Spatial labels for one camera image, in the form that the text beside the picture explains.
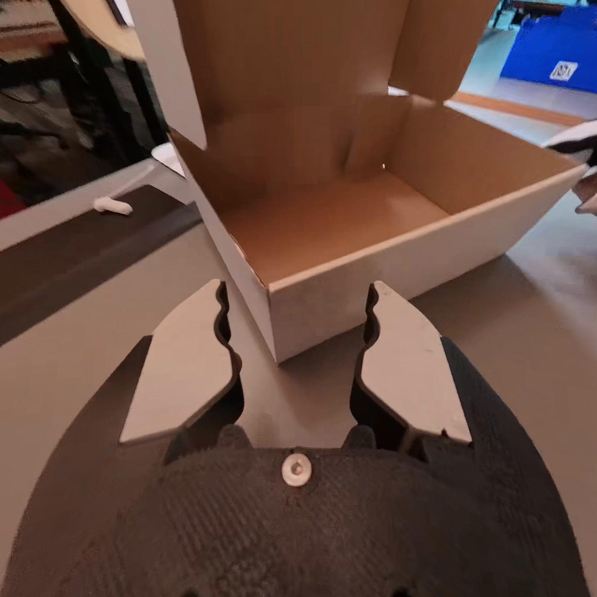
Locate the blue plastic crate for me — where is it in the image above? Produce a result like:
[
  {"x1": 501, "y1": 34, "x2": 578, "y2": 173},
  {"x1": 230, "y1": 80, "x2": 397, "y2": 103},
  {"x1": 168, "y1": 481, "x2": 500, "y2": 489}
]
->
[{"x1": 499, "y1": 5, "x2": 597, "y2": 96}]

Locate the person's right hand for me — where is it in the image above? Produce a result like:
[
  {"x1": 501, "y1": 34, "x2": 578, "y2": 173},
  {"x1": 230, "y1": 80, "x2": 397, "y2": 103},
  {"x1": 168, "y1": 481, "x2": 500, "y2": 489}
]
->
[{"x1": 574, "y1": 167, "x2": 597, "y2": 215}]

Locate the black rectangular pad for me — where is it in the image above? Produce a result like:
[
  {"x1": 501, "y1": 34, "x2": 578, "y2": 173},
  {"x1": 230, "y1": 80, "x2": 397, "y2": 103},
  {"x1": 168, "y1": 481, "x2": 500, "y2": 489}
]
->
[{"x1": 123, "y1": 184, "x2": 202, "y2": 221}]

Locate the white cardboard box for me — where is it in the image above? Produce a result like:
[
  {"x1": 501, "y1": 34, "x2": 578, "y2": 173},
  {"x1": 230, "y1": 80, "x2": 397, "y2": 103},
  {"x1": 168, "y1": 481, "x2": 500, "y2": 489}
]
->
[{"x1": 126, "y1": 0, "x2": 589, "y2": 364}]

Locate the white plug with cable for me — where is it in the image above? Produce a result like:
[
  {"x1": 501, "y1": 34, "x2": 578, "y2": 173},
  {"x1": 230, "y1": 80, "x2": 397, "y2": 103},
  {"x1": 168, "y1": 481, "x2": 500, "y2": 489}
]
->
[{"x1": 92, "y1": 162, "x2": 155, "y2": 217}]

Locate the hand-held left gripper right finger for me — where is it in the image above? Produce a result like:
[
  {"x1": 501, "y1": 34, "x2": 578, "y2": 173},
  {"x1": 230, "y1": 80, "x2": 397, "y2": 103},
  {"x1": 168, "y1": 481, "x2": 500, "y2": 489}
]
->
[{"x1": 349, "y1": 281, "x2": 474, "y2": 451}]

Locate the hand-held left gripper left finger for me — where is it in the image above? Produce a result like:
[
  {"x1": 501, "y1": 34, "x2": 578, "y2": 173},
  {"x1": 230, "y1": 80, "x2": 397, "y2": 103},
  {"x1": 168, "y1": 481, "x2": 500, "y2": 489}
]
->
[{"x1": 118, "y1": 278, "x2": 245, "y2": 451}]

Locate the orange edged table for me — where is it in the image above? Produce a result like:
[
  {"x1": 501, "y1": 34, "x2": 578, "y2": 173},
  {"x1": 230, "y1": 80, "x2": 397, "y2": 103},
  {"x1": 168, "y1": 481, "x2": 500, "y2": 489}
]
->
[{"x1": 450, "y1": 91, "x2": 586, "y2": 127}]

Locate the red bin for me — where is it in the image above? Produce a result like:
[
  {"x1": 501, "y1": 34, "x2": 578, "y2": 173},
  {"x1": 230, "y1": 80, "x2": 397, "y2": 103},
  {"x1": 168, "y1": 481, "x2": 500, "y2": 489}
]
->
[{"x1": 0, "y1": 179, "x2": 26, "y2": 220}]

